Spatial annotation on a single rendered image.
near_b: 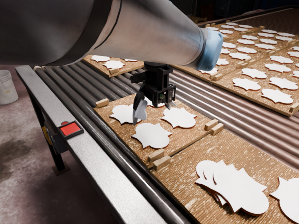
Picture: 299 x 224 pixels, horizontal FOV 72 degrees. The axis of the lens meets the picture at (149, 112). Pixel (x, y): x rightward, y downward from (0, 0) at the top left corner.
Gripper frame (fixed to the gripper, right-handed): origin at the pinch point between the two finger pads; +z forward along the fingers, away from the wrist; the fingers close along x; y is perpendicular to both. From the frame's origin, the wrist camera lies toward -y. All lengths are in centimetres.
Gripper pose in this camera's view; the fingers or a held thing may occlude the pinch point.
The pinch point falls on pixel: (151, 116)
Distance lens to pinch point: 70.7
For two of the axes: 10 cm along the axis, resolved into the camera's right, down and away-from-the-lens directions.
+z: 0.0, 8.2, 5.7
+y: 6.0, 4.6, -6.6
